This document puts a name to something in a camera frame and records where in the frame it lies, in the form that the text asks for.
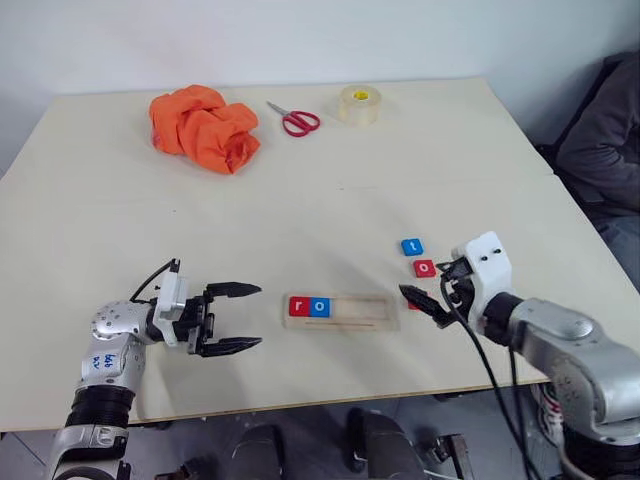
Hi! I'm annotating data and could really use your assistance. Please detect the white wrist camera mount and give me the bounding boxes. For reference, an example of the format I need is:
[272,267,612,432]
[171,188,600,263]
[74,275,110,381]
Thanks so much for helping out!
[152,269,190,347]
[451,230,515,322]

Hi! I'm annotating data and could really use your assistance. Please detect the red and white shoe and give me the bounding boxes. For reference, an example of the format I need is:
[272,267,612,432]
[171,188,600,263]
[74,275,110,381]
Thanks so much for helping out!
[535,383,567,444]

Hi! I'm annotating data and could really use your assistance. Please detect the clear tape roll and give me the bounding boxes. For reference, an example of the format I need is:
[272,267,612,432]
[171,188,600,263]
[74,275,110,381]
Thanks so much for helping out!
[337,84,384,128]

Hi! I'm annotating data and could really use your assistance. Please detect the red handled scissors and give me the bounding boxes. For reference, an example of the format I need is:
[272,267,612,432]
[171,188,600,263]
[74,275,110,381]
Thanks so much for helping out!
[265,100,322,138]

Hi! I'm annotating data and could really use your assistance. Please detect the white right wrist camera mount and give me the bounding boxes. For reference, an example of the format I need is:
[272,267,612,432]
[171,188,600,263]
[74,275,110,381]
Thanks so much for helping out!
[451,230,515,322]

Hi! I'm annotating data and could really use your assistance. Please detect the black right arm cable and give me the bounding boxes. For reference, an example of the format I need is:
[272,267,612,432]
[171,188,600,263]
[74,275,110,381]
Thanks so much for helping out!
[438,276,540,480]

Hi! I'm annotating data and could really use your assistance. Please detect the black table leg foot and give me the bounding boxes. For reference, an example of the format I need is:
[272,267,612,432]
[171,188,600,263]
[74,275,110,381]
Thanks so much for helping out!
[428,433,472,479]

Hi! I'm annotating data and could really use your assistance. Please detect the wooden letter tray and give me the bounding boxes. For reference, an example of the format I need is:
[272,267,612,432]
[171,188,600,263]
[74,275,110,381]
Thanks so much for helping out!
[281,292,402,333]

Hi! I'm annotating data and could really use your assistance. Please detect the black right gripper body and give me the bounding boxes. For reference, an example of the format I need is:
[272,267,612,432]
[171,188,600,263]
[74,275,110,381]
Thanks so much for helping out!
[439,259,477,324]

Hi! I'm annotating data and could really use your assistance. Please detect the person in grey jacket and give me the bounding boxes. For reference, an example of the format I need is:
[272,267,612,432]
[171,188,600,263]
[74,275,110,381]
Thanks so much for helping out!
[554,51,640,294]

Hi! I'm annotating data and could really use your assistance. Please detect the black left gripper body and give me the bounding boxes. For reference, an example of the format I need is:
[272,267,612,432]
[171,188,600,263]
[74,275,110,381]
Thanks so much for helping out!
[174,287,217,357]

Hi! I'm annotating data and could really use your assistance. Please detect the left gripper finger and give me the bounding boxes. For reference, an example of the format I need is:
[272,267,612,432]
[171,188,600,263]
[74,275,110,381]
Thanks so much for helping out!
[199,337,264,359]
[206,281,263,300]

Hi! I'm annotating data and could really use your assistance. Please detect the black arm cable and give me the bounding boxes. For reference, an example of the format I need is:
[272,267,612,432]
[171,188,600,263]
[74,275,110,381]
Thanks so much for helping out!
[438,276,540,480]
[128,257,180,304]

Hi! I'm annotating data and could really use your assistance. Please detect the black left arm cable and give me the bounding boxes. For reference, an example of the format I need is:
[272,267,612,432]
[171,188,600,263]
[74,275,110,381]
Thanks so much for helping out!
[128,257,180,304]

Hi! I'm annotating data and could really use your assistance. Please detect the dark rounded shape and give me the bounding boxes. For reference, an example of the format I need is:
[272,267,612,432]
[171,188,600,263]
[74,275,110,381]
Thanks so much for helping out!
[232,423,287,480]
[346,406,427,480]

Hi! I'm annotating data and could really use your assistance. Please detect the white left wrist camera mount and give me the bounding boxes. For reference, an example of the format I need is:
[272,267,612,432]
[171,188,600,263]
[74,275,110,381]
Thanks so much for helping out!
[152,269,190,347]

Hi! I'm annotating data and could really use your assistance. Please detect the crumpled orange cloth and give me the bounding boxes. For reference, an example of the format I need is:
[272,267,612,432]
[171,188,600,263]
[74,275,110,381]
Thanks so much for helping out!
[148,84,263,177]

